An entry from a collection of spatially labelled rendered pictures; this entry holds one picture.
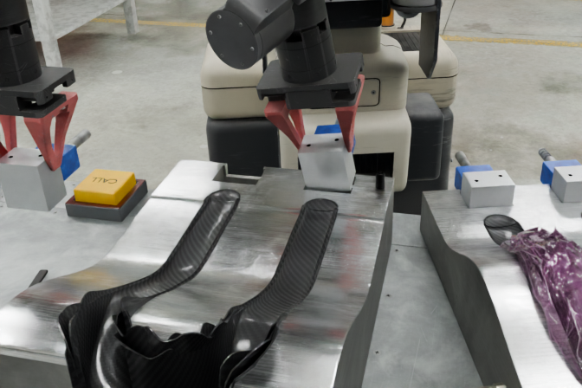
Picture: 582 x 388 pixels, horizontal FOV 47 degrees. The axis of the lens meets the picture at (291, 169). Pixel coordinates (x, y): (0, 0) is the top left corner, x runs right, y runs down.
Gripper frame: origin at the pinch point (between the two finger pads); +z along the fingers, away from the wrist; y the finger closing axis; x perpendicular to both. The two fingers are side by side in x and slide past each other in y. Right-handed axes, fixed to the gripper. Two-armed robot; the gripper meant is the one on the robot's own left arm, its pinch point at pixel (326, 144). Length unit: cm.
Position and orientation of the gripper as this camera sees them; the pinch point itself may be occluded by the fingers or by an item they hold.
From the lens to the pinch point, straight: 73.3
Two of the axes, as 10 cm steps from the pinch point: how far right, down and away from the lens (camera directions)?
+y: 9.5, -0.3, -3.1
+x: 2.3, -5.9, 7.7
